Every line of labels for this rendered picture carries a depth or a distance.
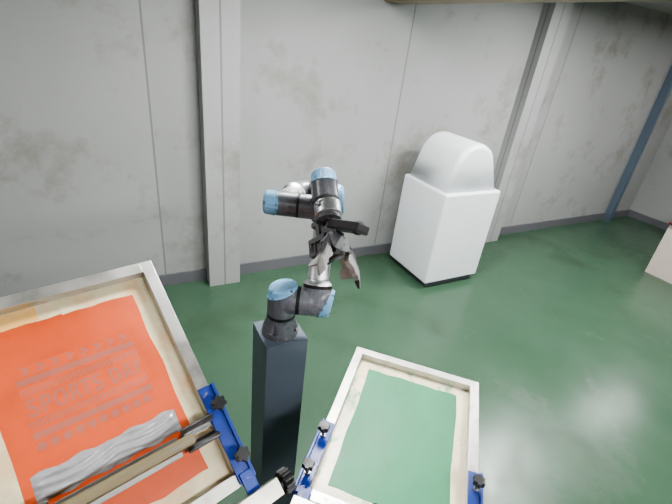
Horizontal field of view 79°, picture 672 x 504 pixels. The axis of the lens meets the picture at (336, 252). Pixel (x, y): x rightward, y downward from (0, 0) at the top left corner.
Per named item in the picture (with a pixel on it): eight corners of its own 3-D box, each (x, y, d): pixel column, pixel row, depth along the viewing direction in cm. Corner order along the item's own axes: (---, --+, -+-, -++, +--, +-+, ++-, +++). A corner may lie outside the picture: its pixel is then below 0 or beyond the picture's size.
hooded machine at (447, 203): (437, 251, 534) (469, 129, 462) (476, 278, 481) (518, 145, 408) (387, 259, 498) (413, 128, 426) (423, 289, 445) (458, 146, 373)
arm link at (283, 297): (269, 301, 173) (270, 274, 167) (300, 304, 173) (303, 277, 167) (263, 318, 162) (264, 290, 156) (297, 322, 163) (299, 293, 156)
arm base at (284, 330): (290, 316, 181) (291, 297, 177) (303, 337, 170) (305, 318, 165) (257, 323, 175) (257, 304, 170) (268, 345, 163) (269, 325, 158)
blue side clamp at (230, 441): (193, 395, 130) (198, 389, 125) (208, 388, 133) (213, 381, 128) (235, 487, 121) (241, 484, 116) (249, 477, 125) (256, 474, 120)
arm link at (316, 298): (296, 312, 171) (310, 182, 169) (331, 315, 171) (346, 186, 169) (293, 317, 159) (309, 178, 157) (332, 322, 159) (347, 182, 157)
